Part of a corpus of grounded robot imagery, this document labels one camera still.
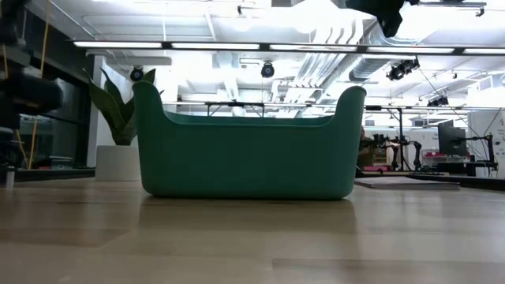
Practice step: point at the background robot arms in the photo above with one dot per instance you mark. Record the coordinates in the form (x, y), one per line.
(396, 152)

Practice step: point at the black track spotlight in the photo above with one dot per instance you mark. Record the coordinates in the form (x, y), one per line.
(402, 69)
(137, 73)
(438, 101)
(267, 69)

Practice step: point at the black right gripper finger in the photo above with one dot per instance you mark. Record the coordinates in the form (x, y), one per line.
(391, 21)

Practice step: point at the silver ventilation duct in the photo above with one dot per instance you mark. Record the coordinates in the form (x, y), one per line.
(371, 69)

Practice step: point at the teal plastic storage bin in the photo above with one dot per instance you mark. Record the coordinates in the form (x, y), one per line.
(244, 158)

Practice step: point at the white plant pot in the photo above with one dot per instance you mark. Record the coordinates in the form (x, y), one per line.
(116, 162)

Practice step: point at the green snake plant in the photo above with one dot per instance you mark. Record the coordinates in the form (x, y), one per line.
(114, 114)

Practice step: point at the grey flat mat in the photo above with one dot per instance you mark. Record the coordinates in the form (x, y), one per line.
(406, 183)

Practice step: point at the person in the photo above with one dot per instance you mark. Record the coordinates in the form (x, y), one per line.
(365, 152)

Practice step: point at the dark storage box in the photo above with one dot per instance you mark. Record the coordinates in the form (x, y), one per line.
(57, 162)

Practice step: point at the grey metal cylinder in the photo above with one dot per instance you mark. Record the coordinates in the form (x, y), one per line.
(10, 176)

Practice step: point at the black computer monitor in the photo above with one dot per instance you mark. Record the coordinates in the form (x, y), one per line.
(451, 138)

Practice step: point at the long ceiling light strip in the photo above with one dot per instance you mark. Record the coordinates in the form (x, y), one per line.
(215, 45)

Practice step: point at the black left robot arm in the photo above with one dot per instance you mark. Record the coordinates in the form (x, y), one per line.
(27, 96)

